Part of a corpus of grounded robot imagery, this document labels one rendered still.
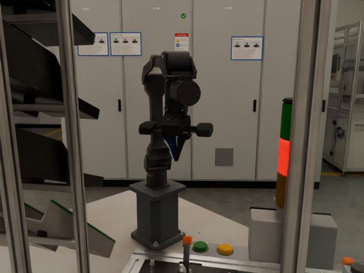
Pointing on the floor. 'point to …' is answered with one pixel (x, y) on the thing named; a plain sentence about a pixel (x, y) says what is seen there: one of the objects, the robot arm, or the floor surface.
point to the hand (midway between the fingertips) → (176, 148)
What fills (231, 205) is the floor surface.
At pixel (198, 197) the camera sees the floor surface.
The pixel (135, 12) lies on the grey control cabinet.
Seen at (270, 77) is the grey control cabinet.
